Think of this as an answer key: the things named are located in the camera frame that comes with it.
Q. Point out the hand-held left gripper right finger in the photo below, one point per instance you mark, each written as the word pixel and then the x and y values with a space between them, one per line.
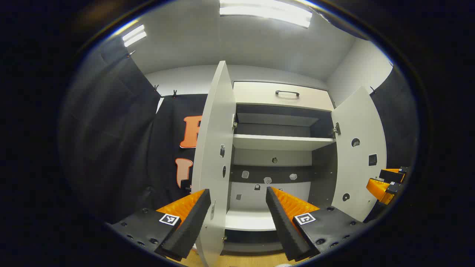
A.
pixel 284 226

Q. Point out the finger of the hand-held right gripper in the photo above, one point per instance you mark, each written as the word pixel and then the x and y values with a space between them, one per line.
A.
pixel 391 176
pixel 378 189

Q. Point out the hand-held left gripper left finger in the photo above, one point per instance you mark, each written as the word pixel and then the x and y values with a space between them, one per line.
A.
pixel 189 226

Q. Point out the white cabinet door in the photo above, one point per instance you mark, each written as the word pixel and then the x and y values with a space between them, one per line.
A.
pixel 358 122
pixel 213 122

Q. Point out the white shoe cabinet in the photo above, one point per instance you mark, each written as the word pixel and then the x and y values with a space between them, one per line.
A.
pixel 271 142

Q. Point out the white cabinet drawer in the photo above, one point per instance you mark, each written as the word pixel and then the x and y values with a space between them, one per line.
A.
pixel 256 94

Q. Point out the black backdrop cloth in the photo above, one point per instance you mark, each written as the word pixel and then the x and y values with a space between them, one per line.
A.
pixel 118 148

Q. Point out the ceiling light panel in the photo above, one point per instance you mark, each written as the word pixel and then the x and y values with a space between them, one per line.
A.
pixel 265 11
pixel 134 36

